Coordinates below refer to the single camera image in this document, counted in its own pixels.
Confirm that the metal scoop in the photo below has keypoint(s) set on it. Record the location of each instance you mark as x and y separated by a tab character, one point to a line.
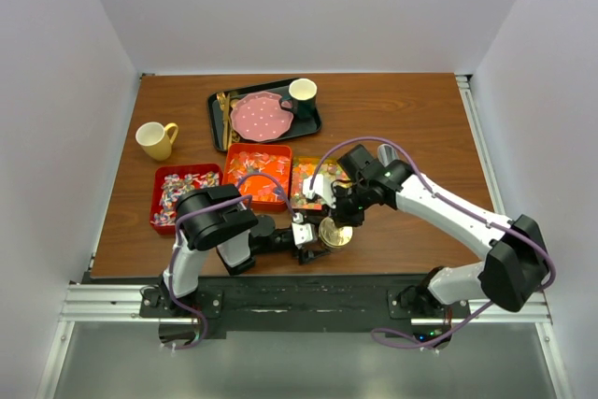
387	154

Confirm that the black serving tray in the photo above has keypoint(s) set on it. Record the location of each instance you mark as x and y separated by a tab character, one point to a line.
298	128

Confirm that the pink polka dot plate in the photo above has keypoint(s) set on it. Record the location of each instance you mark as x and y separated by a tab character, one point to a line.
258	117

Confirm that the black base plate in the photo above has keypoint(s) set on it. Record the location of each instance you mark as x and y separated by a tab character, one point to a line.
302	304

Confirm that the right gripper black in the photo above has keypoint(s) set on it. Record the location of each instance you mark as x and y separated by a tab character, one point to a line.
340	217

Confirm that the yellow mug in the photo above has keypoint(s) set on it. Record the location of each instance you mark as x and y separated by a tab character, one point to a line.
157	140

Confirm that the red tin of candies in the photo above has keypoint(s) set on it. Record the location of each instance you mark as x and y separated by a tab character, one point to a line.
171	182

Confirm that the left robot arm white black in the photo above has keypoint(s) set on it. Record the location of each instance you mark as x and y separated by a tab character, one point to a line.
221	218

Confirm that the gold tin of gummies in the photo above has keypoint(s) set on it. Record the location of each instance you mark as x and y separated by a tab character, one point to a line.
302	169

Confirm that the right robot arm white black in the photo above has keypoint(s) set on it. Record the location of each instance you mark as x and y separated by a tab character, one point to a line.
511	264

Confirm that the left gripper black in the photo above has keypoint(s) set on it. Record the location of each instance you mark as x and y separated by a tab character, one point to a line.
307	256

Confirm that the gold cutlery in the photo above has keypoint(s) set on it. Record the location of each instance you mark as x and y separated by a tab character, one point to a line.
227	104

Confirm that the gold jar lid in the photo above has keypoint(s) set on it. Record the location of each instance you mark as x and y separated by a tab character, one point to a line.
332	236

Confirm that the dark green mug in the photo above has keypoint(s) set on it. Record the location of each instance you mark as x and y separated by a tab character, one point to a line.
301	98

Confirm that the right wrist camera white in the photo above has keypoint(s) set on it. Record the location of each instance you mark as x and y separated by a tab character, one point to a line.
318	188

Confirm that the orange tin of lollipops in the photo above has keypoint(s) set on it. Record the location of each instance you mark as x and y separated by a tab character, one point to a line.
257	170

